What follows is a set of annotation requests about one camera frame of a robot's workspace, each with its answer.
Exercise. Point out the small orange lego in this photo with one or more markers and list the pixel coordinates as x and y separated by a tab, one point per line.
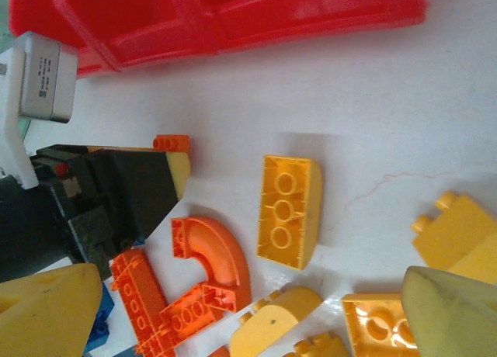
171	143

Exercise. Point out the orange curved lego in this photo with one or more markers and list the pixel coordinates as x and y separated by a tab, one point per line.
233	252

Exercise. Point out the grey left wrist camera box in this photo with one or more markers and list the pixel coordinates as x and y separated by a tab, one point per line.
48	77

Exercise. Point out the orange long lego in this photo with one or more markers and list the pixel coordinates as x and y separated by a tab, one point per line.
132	291

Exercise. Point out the yellow long rounded lego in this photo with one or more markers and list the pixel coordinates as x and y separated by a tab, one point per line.
289	211

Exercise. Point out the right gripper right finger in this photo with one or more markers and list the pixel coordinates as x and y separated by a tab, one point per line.
454	318

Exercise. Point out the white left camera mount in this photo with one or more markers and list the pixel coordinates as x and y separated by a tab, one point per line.
13	139

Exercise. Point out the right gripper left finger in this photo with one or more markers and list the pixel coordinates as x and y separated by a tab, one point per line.
42	314

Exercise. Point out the blue lego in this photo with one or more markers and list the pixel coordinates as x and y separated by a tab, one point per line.
140	241
104	320

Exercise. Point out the yellow sloped lego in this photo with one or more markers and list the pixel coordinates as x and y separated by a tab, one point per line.
454	233

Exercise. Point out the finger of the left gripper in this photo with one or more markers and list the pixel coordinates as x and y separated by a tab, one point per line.
147	190
77	150

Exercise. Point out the red three-compartment container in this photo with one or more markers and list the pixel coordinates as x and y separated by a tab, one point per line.
233	19

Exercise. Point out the orange translucent lego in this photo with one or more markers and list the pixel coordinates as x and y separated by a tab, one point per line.
190	312

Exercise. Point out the yellow square lego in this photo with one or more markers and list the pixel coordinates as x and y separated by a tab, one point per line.
369	322

